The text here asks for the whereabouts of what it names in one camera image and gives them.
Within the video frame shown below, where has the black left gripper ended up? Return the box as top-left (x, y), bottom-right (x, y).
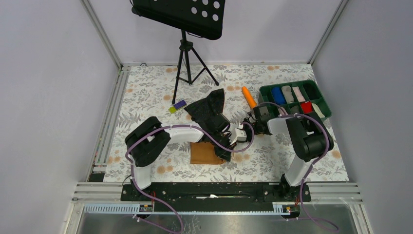
top-left (210, 131), bottom-right (237, 162)

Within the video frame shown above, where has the brown boxer underwear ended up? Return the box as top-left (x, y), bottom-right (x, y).
top-left (190, 142), bottom-right (225, 165)

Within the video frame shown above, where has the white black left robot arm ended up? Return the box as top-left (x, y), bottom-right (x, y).
top-left (125, 114), bottom-right (236, 200)

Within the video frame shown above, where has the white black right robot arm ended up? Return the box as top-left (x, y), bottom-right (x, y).
top-left (243, 106), bottom-right (334, 201)

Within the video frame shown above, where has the beige-pink rolled underwear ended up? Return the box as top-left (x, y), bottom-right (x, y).
top-left (278, 107), bottom-right (288, 115)

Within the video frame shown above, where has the blue rolled underwear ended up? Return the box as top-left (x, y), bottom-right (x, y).
top-left (271, 86), bottom-right (287, 105)

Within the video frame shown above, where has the light grey rolled underwear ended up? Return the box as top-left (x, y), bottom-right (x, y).
top-left (281, 85), bottom-right (294, 103)

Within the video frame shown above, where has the pink rolled underwear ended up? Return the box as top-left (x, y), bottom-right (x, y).
top-left (292, 86), bottom-right (306, 102)

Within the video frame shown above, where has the black striped underwear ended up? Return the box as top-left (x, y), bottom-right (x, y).
top-left (184, 88), bottom-right (226, 124)

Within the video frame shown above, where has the red rolled underwear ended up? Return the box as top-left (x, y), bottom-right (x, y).
top-left (300, 101), bottom-right (313, 114)

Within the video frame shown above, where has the cream rolled underwear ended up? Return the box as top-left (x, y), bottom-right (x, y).
top-left (312, 103), bottom-right (325, 118)

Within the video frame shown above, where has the orange rolled cloth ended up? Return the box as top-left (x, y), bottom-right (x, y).
top-left (241, 86), bottom-right (257, 109)

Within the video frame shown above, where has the green divided organizer tray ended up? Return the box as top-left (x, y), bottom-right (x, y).
top-left (259, 80), bottom-right (332, 121)

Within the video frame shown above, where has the floral patterned table mat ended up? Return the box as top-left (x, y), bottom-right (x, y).
top-left (103, 64), bottom-right (350, 183)

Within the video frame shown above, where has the purple yellow small block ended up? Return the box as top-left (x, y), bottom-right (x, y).
top-left (169, 100), bottom-right (187, 114)

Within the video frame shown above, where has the black music stand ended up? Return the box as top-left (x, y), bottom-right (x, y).
top-left (130, 0), bottom-right (225, 104)

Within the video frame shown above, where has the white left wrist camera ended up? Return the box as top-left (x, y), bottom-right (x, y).
top-left (229, 128), bottom-right (247, 145)

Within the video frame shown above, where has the black mounting base rail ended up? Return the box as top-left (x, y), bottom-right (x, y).
top-left (120, 182), bottom-right (311, 212)

